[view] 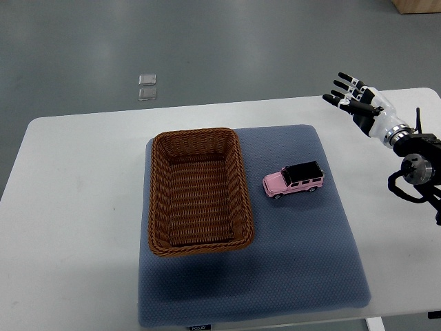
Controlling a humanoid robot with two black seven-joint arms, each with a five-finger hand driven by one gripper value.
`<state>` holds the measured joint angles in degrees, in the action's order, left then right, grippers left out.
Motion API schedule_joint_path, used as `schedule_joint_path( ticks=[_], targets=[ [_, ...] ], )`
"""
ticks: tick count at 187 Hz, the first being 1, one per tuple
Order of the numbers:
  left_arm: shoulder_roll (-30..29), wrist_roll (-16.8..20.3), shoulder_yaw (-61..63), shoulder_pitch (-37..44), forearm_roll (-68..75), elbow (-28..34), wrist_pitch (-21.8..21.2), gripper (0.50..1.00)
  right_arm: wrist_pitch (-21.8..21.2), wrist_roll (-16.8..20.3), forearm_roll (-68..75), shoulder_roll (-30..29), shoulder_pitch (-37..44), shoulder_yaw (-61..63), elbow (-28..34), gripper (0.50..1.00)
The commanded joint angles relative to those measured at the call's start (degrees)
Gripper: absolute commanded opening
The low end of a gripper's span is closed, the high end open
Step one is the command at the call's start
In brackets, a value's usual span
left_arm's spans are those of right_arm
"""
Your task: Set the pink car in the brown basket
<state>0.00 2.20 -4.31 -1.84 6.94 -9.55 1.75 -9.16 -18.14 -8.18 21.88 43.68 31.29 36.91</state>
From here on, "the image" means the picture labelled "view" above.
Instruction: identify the upper floor socket plate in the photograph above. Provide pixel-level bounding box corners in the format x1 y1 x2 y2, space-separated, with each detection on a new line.
139 74 156 86

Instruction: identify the blue grey cushion mat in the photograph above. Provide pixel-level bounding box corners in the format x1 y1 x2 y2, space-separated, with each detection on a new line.
138 125 371 328

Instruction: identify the white table leg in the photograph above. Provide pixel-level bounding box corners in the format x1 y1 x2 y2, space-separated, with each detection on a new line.
365 317 385 331

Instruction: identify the wooden furniture corner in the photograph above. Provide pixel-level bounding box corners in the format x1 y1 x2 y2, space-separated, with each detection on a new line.
391 0 441 14

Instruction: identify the brown wicker basket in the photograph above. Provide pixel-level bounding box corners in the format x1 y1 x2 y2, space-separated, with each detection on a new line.
147 128 254 257

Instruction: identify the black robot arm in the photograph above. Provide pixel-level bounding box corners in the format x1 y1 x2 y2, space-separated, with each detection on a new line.
387 108 440 225

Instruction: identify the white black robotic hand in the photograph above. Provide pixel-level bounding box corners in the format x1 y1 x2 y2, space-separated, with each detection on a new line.
322 72 413 148

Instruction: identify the pink toy car black roof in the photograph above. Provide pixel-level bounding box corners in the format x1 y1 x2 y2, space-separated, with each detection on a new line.
263 161 325 199

